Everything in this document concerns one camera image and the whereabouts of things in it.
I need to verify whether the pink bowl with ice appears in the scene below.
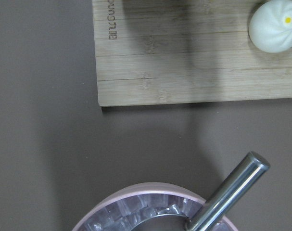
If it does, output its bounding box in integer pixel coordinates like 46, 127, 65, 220
73, 182, 237, 231

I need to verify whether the bamboo cutting board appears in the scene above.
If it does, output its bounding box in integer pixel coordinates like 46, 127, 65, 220
92, 0, 292, 107

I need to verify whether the steel ice scoop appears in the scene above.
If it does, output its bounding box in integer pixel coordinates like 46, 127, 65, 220
133, 151, 270, 231

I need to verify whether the white steamed bun toy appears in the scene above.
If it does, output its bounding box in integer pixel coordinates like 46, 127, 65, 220
248, 0, 292, 53

